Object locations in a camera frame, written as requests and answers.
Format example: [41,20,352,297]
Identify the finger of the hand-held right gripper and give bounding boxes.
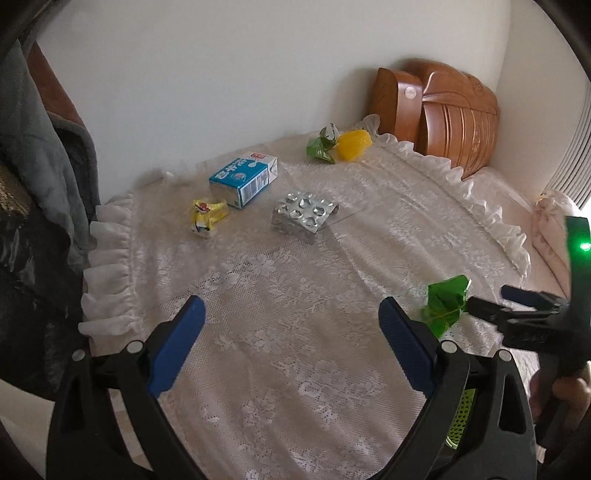
[465,296,515,334]
[501,285,571,309]

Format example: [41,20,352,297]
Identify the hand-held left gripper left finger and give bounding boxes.
[46,295,206,480]

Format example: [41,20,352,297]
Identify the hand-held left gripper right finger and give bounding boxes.
[378,296,539,480]

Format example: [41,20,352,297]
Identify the green mesh basket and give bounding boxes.
[443,388,477,450]

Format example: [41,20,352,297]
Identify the yellow snack wrapper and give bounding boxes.
[188,198,230,237]

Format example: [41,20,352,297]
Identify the silver blister pack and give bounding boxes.
[270,190,340,244]

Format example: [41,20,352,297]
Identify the blue white milk carton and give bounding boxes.
[209,152,279,210]

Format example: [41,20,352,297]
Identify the green foil wrapper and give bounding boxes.
[305,124,340,164]

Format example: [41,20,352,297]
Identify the person's right hand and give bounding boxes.
[529,362,591,423]

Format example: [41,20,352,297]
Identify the pink floral quilt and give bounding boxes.
[531,189,579,280]

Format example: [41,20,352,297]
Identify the pink bed sheet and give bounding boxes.
[471,165,591,444]

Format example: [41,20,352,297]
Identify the white lace ruffled cloth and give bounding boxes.
[78,115,533,480]

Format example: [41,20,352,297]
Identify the white ribbed panel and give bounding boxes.
[544,90,591,215]

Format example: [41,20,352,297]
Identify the wooden headboard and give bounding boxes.
[368,58,501,180]

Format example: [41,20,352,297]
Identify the grey fleece garment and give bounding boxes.
[0,39,101,259]

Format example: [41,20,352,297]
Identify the brown cloth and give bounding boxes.
[27,42,95,153]

